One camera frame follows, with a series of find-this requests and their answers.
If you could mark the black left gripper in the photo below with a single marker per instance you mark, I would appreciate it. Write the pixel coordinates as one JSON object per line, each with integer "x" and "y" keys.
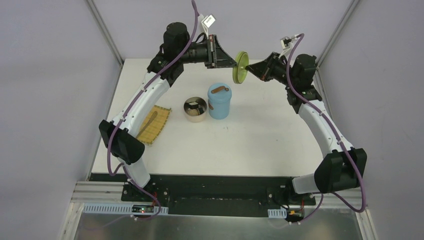
{"x": 212, "y": 51}

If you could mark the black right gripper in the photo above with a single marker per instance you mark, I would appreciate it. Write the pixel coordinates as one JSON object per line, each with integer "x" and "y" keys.
{"x": 269, "y": 66}

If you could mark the green round lid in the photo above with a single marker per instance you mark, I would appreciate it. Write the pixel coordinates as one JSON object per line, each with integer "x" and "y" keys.
{"x": 239, "y": 72}

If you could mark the blue round lid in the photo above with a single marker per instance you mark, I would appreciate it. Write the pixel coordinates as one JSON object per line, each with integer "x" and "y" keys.
{"x": 219, "y": 93}

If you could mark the sushi roll white black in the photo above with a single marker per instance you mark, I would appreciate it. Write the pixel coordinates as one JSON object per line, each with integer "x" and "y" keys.
{"x": 192, "y": 105}

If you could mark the beige round rice ball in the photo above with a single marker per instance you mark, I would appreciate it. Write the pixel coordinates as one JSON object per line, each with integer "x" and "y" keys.
{"x": 192, "y": 112}

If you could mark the metal tongs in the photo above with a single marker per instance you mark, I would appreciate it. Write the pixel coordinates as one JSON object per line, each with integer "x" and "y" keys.
{"x": 151, "y": 119}

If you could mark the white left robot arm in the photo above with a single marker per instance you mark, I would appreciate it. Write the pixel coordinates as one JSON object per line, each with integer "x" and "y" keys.
{"x": 178, "y": 48}

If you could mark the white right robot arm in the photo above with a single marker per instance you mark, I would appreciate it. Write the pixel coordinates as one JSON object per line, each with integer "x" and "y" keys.
{"x": 343, "y": 165}

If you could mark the stainless steel bowl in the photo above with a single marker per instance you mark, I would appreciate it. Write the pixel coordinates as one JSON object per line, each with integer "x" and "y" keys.
{"x": 202, "y": 103}

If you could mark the blue cylindrical container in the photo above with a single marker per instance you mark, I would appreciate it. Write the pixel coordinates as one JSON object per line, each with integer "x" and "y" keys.
{"x": 219, "y": 106}

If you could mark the yellow bamboo mat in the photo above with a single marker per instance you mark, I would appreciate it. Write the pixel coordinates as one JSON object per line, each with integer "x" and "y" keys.
{"x": 155, "y": 128}

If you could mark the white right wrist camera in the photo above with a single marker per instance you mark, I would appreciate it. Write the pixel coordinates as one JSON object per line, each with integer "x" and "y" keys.
{"x": 287, "y": 44}

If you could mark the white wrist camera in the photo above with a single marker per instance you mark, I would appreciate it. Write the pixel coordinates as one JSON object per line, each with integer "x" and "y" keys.
{"x": 287, "y": 44}
{"x": 204, "y": 23}

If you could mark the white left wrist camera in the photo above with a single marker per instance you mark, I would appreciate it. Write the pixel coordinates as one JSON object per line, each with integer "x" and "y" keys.
{"x": 204, "y": 23}

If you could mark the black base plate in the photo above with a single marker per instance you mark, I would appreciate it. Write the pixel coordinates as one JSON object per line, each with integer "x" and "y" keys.
{"x": 227, "y": 196}

